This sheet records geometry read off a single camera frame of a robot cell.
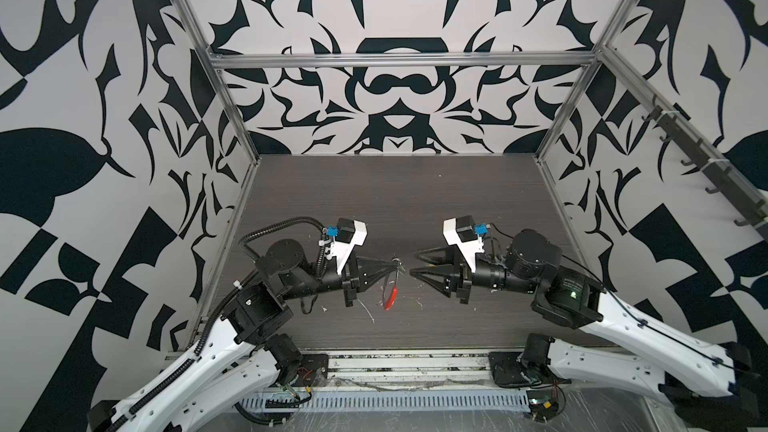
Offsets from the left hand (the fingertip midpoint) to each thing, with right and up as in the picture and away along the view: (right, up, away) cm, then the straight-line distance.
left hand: (397, 261), depth 54 cm
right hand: (+3, 0, -2) cm, 4 cm away
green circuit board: (+35, -38, +17) cm, 54 cm away
